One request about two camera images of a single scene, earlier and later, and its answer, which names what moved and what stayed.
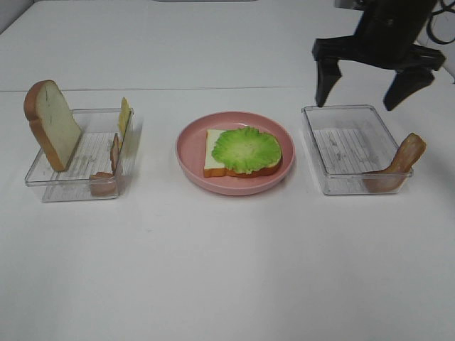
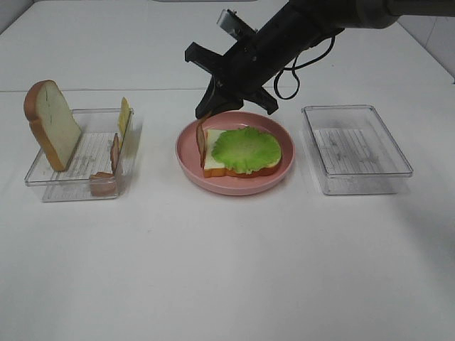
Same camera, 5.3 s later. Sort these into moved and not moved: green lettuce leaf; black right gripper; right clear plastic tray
Moved: black right gripper
Not moved: green lettuce leaf; right clear plastic tray
